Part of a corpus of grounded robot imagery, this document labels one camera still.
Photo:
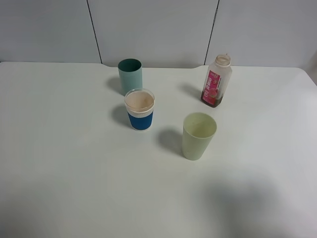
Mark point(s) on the pink labelled drink bottle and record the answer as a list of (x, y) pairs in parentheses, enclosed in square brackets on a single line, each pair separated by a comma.
[(217, 78)]

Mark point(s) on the blue sleeved glass cup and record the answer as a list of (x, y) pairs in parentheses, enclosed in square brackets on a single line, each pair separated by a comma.
[(139, 104)]

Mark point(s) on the pale green plastic cup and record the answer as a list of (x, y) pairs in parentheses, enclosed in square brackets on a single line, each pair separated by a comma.
[(198, 130)]

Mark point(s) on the teal plastic cup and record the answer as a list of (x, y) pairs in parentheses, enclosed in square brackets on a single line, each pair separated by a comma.
[(130, 74)]

